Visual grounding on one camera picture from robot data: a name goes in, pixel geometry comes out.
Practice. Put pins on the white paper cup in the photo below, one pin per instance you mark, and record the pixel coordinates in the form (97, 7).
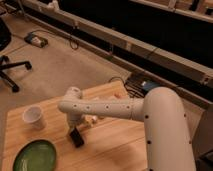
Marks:
(33, 116)

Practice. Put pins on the black office chair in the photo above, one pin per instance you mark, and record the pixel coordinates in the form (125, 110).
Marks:
(5, 39)

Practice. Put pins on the dark cabinet right edge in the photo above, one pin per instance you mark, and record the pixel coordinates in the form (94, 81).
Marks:
(203, 142)

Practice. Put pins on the green plate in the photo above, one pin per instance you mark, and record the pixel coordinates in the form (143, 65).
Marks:
(38, 155)

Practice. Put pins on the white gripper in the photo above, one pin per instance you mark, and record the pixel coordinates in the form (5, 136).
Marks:
(74, 120)

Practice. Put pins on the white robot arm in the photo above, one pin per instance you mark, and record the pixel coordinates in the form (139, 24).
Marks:
(168, 145)

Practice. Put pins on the blue black power adapter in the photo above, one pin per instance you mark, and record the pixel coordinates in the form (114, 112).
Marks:
(149, 85)

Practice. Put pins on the long metal rail frame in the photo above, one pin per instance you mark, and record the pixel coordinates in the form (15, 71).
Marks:
(177, 48)

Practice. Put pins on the power strip on floor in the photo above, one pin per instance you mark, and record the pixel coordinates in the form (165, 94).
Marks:
(36, 40)

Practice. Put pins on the black rectangular eraser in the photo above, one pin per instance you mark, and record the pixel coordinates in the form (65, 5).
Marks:
(76, 138)

